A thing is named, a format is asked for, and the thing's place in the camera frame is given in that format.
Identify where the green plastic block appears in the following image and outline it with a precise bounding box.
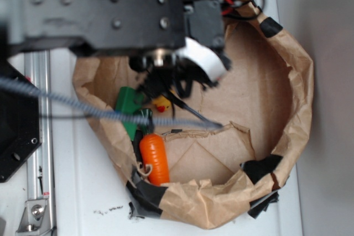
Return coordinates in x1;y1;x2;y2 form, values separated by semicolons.
115;86;144;141

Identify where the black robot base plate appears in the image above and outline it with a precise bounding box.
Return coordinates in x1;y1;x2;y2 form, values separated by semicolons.
1;87;41;183

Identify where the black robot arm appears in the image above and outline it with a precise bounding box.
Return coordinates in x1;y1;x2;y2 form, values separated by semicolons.
1;0;231;82

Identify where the aluminium extrusion rail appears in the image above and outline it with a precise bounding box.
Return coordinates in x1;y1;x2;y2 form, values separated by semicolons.
24;51;56;235

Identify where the metal corner bracket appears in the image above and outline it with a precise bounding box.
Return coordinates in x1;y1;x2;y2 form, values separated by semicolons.
15;199;52;235

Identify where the grey braided cable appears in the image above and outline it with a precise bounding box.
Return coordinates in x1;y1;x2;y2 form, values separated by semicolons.
0;77;223;130

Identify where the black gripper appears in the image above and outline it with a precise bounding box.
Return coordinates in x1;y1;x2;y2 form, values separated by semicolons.
181;0;231;81

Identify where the brown paper bag bin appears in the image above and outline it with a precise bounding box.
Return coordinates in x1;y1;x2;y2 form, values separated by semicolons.
88;14;314;229

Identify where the orange toy carrot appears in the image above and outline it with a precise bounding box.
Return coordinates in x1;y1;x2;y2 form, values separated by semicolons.
136;108;170;186

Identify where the yellow rubber duck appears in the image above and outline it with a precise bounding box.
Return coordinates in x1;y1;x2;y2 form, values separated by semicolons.
152;95;172;113

